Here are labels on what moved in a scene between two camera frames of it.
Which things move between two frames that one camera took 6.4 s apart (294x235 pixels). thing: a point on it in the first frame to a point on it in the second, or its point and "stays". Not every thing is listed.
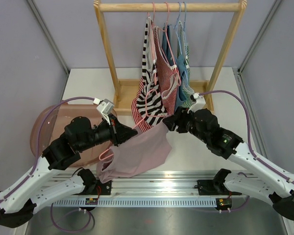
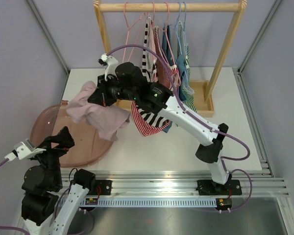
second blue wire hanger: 184,18 stays
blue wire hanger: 179,15 stays
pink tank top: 149,147 to 105,120
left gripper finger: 123,132 to 63,138
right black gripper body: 183,115 to 111,88
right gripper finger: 181,128 to 98,97
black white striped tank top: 150,102 stays
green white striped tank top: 188,80 stays
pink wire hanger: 105,153 to 142,17
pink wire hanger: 166,29 stays
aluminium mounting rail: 151,185 stays
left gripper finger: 124,133 to 66,141
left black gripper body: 106,132 to 50,158
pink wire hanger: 154,42 stays
